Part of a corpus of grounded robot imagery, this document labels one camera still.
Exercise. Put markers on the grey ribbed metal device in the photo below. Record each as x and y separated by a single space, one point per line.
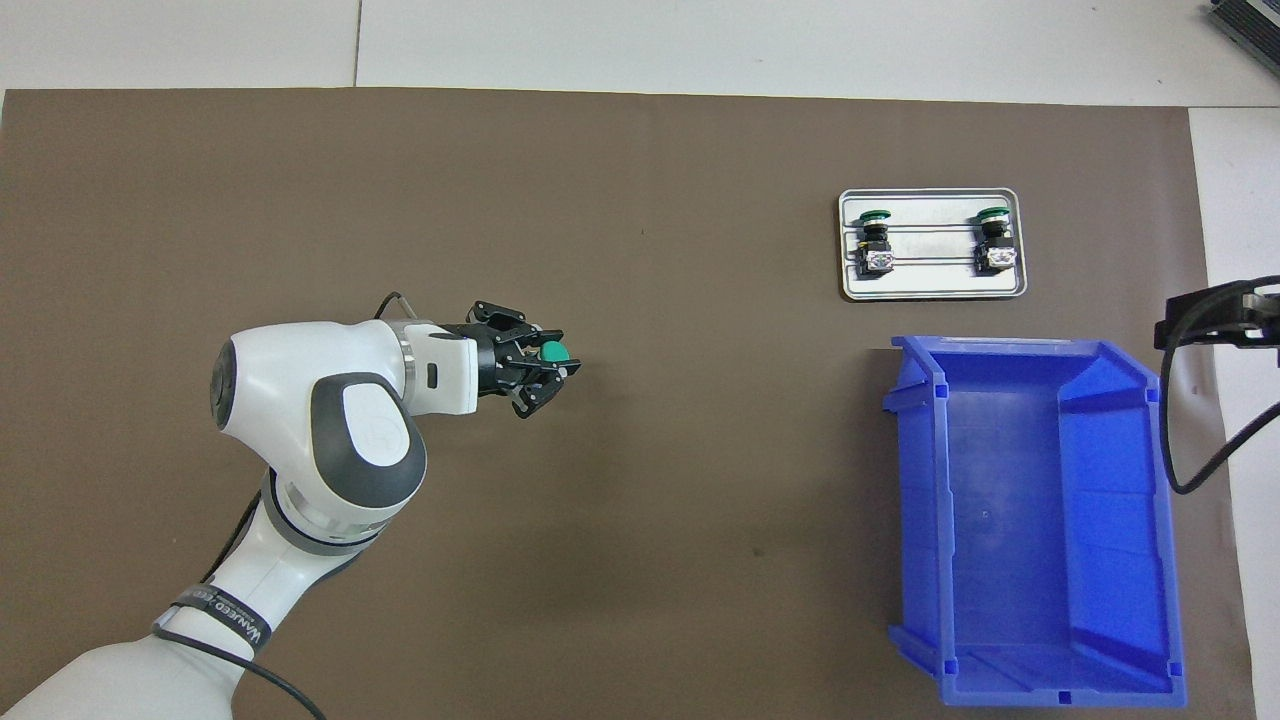
1255 20

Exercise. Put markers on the brown table mat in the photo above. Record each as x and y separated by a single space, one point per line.
650 500

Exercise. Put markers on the blue plastic storage bin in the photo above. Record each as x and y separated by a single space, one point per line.
1010 520

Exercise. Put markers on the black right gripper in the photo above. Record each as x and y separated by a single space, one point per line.
1265 320

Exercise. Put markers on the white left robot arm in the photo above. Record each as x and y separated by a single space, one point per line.
300 370

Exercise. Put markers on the green push button switch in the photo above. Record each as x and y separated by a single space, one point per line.
554 352
997 238
878 238

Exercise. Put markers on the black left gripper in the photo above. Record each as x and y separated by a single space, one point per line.
500 360

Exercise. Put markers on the silver metal tray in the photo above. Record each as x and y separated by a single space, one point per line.
930 285

